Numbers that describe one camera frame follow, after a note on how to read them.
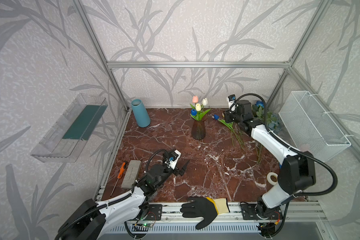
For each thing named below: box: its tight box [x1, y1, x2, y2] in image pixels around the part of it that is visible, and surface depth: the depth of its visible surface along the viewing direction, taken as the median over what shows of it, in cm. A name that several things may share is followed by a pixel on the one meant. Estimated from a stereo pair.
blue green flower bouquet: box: [252, 100, 282, 133], surface depth 104 cm
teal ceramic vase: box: [131, 99, 151, 128], surface depth 104 cm
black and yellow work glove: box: [180, 197, 230, 230], surface depth 75 cm
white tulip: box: [199, 97, 212, 121], surface depth 88 cm
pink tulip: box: [192, 95, 199, 106], surface depth 86 cm
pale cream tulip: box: [195, 103, 203, 121], surface depth 81 cm
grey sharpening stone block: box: [121, 160, 142, 189], surface depth 86 cm
